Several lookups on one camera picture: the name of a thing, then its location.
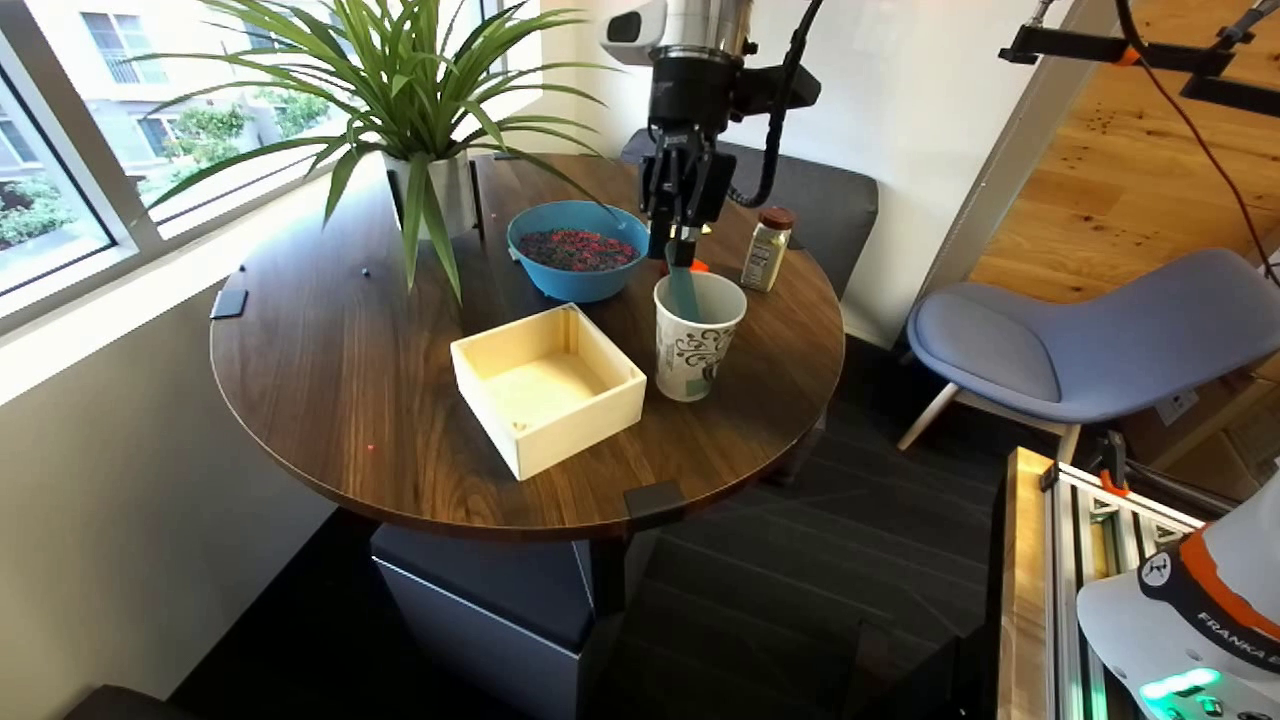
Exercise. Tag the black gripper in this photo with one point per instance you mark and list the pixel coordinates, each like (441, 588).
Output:
(699, 107)

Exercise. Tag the white orange robot base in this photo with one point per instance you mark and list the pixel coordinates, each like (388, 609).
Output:
(1201, 603)

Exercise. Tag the colourful cereal heap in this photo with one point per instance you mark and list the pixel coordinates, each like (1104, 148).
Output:
(579, 250)

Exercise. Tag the white printed paper cup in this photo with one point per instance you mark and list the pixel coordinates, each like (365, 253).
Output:
(699, 354)

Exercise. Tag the orange block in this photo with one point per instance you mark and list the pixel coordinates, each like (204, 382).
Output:
(702, 265)

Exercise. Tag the spice jar with brown lid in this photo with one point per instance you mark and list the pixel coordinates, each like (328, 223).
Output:
(764, 253)

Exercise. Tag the dark grey armchair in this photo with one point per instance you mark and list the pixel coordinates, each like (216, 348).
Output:
(827, 200)

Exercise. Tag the blue bowl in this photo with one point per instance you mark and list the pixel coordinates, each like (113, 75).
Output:
(574, 282)

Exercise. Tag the white plant pot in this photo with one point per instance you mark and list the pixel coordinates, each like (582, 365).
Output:
(445, 194)

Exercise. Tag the square pale wooden box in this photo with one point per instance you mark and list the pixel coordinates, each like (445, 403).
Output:
(545, 403)

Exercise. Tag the black tape patch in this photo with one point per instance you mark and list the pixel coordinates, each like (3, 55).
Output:
(652, 503)
(229, 297)

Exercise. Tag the green spiky plant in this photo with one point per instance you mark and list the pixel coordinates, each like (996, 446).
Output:
(402, 80)

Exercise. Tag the light blue chair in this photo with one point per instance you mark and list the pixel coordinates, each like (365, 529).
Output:
(1093, 333)

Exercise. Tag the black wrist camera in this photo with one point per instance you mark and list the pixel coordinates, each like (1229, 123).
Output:
(785, 84)

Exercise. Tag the black overhead camera rig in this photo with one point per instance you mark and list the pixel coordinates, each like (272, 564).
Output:
(1132, 55)

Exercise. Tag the aluminium rail wooden cart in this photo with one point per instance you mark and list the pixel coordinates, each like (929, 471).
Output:
(1040, 603)

